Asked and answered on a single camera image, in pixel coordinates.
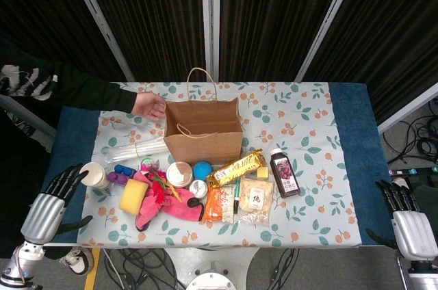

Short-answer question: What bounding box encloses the bare person hand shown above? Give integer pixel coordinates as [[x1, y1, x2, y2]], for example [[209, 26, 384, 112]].
[[132, 92, 166, 120]]

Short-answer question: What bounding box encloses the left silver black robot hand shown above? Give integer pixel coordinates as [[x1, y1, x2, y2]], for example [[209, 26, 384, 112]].
[[20, 162, 94, 246]]

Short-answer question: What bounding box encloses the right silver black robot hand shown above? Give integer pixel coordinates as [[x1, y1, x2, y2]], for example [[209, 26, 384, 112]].
[[365, 177, 438, 259]]

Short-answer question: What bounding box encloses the brown paper handle bag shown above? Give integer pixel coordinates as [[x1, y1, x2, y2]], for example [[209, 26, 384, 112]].
[[163, 67, 244, 165]]

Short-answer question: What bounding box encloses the gold foil snack package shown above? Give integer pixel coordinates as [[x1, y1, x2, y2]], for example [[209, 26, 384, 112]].
[[207, 148, 267, 189]]

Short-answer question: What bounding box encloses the purple juice bottle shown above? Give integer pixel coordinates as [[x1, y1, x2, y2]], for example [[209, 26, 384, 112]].
[[269, 148, 301, 199]]

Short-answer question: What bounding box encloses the white snack bag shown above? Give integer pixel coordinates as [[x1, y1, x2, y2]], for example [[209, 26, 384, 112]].
[[235, 176, 276, 226]]

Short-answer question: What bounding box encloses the black sleeved person forearm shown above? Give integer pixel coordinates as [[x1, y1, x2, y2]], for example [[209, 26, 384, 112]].
[[0, 38, 138, 115]]

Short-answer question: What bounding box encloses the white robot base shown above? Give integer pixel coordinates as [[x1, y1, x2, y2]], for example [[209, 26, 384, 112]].
[[164, 248, 261, 290]]

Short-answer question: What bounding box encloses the white paper cup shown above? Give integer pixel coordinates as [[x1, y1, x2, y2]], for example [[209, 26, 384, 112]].
[[78, 161, 111, 189]]

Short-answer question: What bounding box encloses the brown lidded paper cup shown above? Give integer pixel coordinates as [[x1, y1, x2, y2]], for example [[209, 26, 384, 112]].
[[166, 161, 194, 189]]

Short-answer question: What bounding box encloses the orange snack packet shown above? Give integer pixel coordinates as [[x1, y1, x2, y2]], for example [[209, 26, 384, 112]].
[[201, 185, 237, 224]]

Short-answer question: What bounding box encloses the floral tablecloth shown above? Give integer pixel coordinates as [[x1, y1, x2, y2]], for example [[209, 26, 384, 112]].
[[75, 81, 363, 248]]

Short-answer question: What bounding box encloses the white straw bundle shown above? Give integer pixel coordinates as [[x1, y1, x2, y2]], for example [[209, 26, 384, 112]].
[[102, 137, 168, 164]]

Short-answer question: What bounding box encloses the small green round trinket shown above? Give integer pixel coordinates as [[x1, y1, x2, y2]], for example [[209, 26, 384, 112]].
[[138, 157, 162, 172]]

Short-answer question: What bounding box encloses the white black-striped sneaker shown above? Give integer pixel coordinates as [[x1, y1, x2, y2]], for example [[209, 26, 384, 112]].
[[60, 248, 95, 276]]

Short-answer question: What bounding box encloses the black power strip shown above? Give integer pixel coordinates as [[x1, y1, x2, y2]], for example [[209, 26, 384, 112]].
[[388, 166, 438, 178]]

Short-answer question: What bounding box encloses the blue plastic toy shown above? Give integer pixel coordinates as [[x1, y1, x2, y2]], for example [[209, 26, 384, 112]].
[[114, 163, 136, 178]]

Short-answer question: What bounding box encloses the purple plastic toy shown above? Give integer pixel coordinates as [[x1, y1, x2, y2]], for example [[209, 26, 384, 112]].
[[107, 171, 130, 185]]

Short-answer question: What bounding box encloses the blue ball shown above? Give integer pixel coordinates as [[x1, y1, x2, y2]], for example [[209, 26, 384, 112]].
[[193, 160, 213, 181]]

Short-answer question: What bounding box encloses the colourful feather toy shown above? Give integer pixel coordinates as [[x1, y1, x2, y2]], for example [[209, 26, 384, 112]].
[[149, 166, 182, 205]]

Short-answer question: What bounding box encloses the black ribbed partition panel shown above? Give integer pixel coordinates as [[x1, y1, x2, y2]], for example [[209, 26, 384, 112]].
[[78, 0, 206, 82], [300, 0, 438, 123], [0, 0, 127, 82], [218, 0, 350, 82]]

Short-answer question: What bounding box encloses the yellow sponge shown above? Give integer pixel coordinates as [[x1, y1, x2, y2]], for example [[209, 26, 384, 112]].
[[118, 179, 150, 215]]

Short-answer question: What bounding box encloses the small round white tin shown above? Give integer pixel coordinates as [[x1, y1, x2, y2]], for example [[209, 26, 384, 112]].
[[188, 179, 209, 199]]

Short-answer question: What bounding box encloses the pink plush cloth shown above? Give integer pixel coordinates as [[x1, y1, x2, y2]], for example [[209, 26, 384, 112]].
[[133, 170, 205, 233]]

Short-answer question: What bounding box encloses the blue table cover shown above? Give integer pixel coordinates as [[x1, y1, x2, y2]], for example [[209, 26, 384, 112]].
[[40, 81, 394, 247]]

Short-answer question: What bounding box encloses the green pen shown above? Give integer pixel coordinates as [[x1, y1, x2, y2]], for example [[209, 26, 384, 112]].
[[233, 179, 242, 215]]

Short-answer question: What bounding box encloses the grey partition rail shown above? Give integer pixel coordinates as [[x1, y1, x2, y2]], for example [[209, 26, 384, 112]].
[[0, 94, 57, 140], [376, 83, 438, 133]]

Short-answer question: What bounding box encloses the black floor cable tangle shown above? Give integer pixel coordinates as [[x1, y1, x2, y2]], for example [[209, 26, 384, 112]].
[[266, 248, 300, 290], [102, 248, 179, 290], [382, 98, 438, 166]]

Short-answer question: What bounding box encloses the slanted grey partition post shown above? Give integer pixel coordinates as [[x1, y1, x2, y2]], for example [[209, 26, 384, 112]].
[[294, 0, 363, 82], [63, 0, 136, 82]]

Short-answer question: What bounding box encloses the upright grey partition post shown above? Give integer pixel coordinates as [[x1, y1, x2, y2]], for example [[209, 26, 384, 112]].
[[200, 0, 222, 82]]

